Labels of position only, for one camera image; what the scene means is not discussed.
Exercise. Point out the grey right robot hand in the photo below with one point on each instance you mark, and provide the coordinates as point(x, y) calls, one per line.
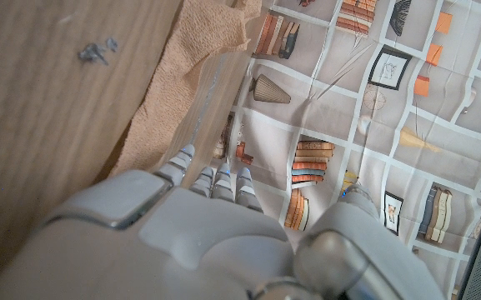
point(161, 250)

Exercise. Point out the beige nylon stocking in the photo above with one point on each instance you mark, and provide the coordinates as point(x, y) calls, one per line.
point(181, 83)

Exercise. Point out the printed bookshelf backdrop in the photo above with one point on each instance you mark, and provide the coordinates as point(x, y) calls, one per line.
point(390, 125)

